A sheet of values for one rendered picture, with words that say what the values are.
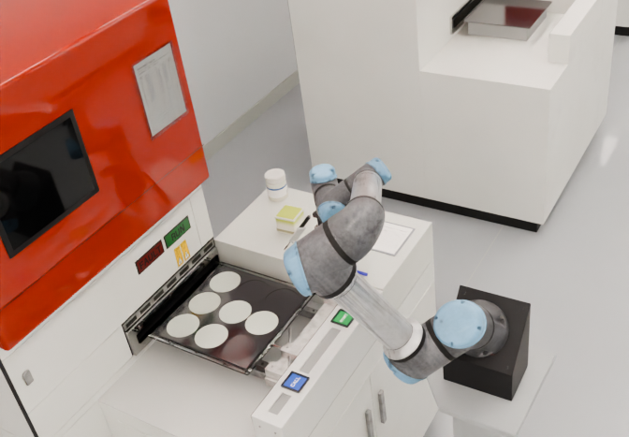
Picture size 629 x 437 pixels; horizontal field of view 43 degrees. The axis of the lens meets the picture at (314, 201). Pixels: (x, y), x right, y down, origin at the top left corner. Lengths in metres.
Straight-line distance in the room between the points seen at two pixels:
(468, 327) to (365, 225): 0.40
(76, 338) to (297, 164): 2.72
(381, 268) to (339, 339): 0.31
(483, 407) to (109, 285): 1.08
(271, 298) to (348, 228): 0.80
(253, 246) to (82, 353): 0.63
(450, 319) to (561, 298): 1.83
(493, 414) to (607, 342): 1.45
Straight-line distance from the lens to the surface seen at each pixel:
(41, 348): 2.22
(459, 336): 1.96
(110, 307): 2.35
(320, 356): 2.18
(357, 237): 1.71
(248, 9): 5.14
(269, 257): 2.53
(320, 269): 1.73
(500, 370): 2.17
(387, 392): 2.61
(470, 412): 2.21
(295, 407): 2.07
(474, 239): 4.07
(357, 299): 1.83
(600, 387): 3.41
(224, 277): 2.58
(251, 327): 2.39
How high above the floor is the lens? 2.52
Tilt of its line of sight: 35 degrees down
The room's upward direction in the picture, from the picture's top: 8 degrees counter-clockwise
